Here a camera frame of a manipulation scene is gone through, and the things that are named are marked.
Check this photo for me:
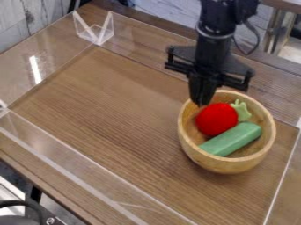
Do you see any clear acrylic front wall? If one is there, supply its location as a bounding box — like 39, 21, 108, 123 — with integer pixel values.
0, 100, 197, 225

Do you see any red plush fruit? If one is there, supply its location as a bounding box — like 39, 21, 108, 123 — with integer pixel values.
196, 99, 252, 136

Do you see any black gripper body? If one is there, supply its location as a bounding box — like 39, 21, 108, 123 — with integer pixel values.
165, 33, 255, 91

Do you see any wooden bowl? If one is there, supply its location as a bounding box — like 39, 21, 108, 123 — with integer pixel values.
179, 90, 278, 174

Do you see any green rectangular block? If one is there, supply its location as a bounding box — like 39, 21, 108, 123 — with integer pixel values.
200, 122, 263, 157

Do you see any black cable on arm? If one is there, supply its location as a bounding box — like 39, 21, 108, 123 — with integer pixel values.
232, 20, 261, 56

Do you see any metal stand in background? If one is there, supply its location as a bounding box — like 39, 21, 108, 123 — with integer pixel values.
264, 9, 298, 55

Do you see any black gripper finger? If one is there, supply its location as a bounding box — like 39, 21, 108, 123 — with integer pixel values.
189, 73, 203, 105
203, 78, 220, 105

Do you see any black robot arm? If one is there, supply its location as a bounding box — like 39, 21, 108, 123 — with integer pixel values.
165, 0, 260, 106

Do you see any black table leg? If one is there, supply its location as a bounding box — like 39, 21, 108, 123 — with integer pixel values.
30, 185, 43, 202

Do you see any clear acrylic corner bracket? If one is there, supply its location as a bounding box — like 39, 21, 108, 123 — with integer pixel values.
73, 11, 114, 46

